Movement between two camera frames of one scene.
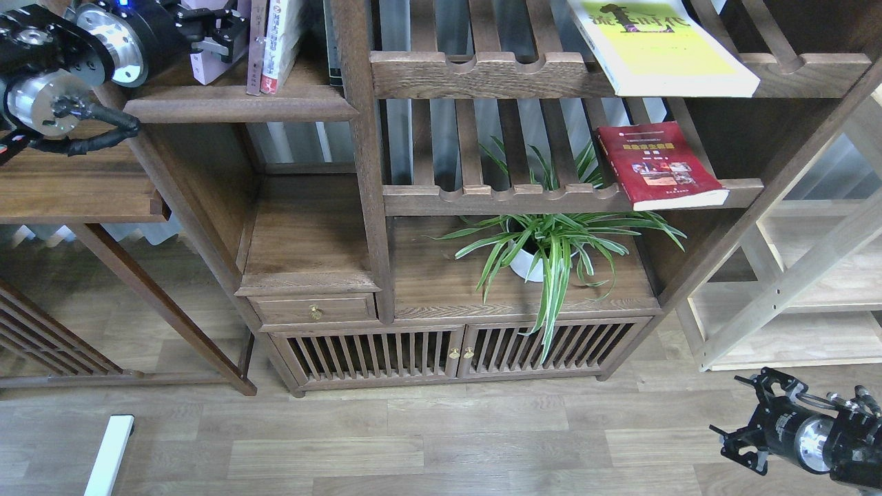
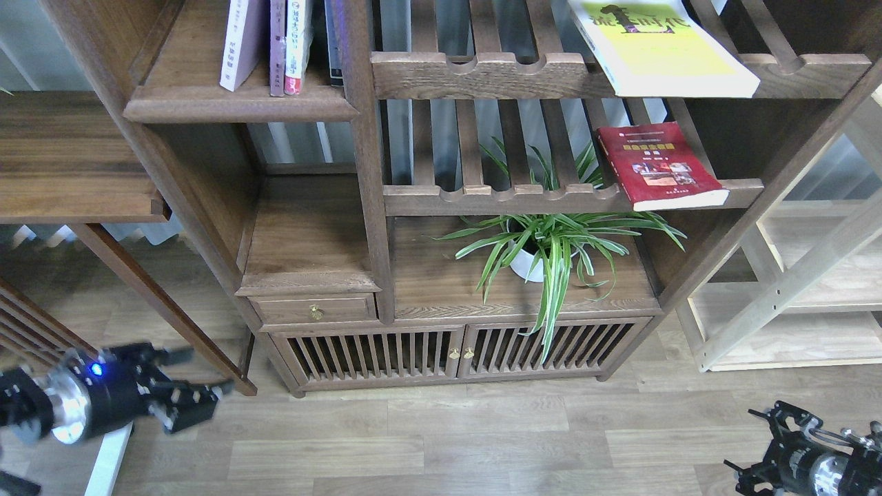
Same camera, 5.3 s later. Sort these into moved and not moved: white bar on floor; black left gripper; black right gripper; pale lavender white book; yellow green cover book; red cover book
Moved: black right gripper; pale lavender white book; black left gripper
Not moved: red cover book; white bar on floor; yellow green cover book
